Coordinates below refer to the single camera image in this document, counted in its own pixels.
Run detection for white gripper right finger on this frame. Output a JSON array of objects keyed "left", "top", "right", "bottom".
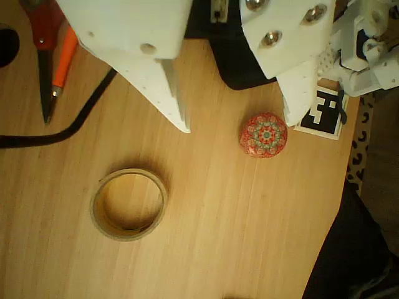
[{"left": 239, "top": 0, "right": 337, "bottom": 128}]

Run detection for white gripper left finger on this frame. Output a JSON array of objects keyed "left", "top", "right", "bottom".
[{"left": 59, "top": 0, "right": 193, "bottom": 135}]

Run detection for white leader arm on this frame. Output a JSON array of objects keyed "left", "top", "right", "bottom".
[{"left": 316, "top": 0, "right": 399, "bottom": 98}]

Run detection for beige masking tape roll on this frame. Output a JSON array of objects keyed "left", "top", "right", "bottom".
[{"left": 89, "top": 168, "right": 171, "bottom": 243}]

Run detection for black rounded mat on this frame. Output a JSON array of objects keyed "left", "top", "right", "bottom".
[{"left": 183, "top": 0, "right": 281, "bottom": 92}]

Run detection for black white marker card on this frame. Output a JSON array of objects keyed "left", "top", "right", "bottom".
[{"left": 294, "top": 79, "right": 345, "bottom": 141}]

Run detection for dark trousered leg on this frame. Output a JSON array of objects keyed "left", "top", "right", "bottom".
[{"left": 301, "top": 183, "right": 399, "bottom": 299}]

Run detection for red handled scissors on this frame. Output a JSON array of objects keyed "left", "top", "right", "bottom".
[{"left": 18, "top": 0, "right": 65, "bottom": 125}]

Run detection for thick black desk cable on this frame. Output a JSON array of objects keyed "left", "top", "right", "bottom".
[{"left": 0, "top": 68, "right": 118, "bottom": 151}]

